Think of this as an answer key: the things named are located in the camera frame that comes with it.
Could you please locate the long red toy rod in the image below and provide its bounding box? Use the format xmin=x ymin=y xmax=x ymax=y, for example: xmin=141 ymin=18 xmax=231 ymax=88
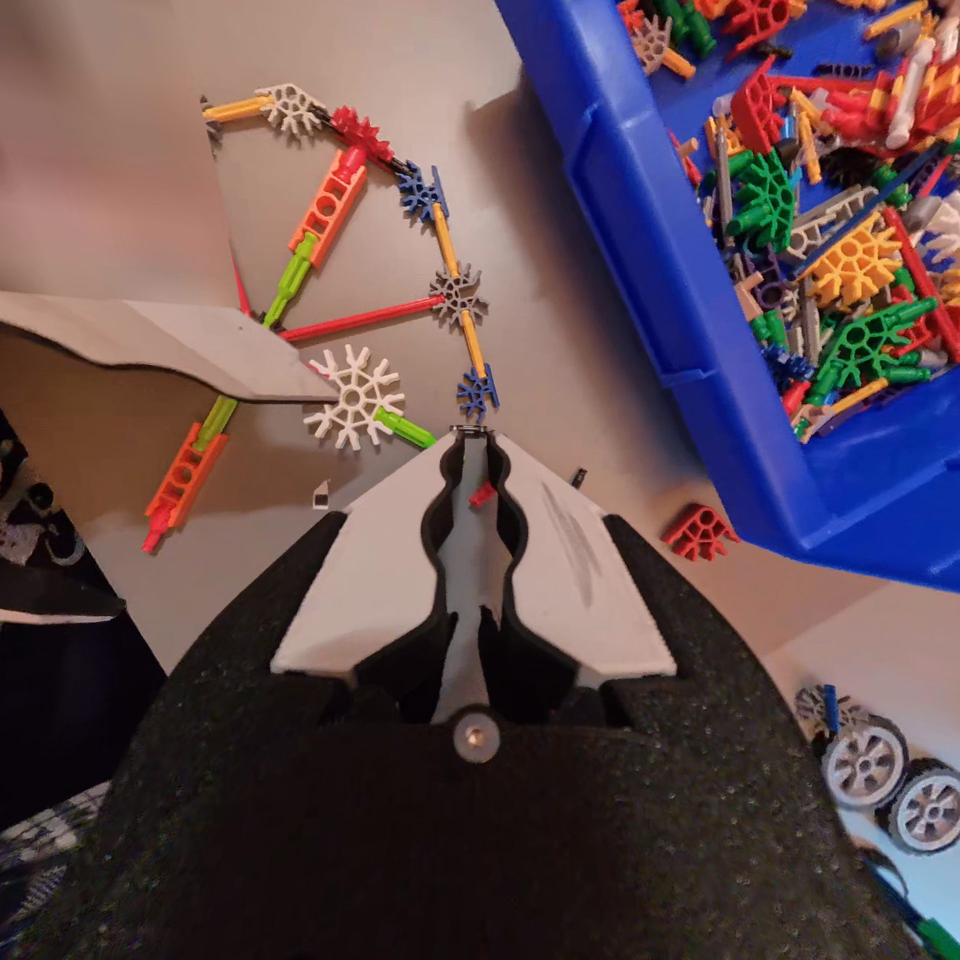
xmin=279 ymin=294 xmax=447 ymax=344

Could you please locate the toy vehicle model with wheels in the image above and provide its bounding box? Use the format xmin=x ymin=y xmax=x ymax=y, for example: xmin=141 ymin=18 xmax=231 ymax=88
xmin=793 ymin=682 xmax=960 ymax=960

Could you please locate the green toy rod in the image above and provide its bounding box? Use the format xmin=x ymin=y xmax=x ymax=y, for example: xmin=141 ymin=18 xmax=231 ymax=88
xmin=375 ymin=407 xmax=438 ymax=450

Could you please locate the blue plastic bin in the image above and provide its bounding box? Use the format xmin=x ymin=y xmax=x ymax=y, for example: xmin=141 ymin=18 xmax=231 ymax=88
xmin=495 ymin=0 xmax=960 ymax=594

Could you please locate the short yellow toy rod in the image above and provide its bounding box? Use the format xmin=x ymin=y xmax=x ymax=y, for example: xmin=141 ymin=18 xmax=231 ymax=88
xmin=459 ymin=311 xmax=489 ymax=378

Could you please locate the black printed shirt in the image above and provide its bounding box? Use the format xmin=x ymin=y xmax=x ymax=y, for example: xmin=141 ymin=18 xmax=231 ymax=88
xmin=0 ymin=405 xmax=166 ymax=834

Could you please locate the red toy connector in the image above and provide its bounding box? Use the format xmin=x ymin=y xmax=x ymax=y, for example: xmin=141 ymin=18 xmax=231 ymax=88
xmin=660 ymin=504 xmax=742 ymax=564

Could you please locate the pile of toy construction pieces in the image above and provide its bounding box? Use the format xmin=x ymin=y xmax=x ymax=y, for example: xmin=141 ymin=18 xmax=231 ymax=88
xmin=615 ymin=0 xmax=960 ymax=444

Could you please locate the colourful toy rod wheel assembly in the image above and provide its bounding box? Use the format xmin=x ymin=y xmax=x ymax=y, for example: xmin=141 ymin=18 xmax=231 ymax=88
xmin=142 ymin=82 xmax=502 ymax=556

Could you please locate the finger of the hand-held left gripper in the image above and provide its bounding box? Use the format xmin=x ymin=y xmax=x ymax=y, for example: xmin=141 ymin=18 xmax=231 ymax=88
xmin=0 ymin=0 xmax=340 ymax=406
xmin=0 ymin=558 xmax=126 ymax=626

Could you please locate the blue toy connector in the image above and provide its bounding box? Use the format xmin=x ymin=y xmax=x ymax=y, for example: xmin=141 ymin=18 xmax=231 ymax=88
xmin=456 ymin=363 xmax=502 ymax=423

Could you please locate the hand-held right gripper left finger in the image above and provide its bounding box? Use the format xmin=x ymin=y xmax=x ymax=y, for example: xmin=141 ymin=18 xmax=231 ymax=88
xmin=270 ymin=431 xmax=470 ymax=684

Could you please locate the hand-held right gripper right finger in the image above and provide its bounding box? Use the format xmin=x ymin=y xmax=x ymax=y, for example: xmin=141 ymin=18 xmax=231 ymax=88
xmin=483 ymin=431 xmax=678 ymax=687

